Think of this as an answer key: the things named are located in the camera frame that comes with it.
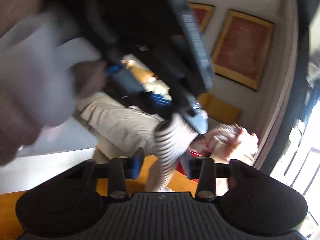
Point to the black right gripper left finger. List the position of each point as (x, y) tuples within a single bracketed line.
[(117, 171)]

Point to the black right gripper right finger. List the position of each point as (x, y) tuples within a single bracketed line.
[(232, 172)]

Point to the striped beige black garment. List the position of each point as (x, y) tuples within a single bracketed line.
[(172, 139)]

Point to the pink clothes pile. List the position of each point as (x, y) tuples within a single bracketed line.
[(227, 142)]

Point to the left hand grey glove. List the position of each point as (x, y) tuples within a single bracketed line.
[(38, 89)]

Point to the red round stool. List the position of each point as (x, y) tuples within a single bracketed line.
[(190, 165)]

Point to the beige sofa bed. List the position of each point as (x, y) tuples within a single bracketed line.
[(119, 130)]

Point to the yellow cushion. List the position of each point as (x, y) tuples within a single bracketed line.
[(219, 110)]

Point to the red gold framed picture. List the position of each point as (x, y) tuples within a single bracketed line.
[(242, 49)]

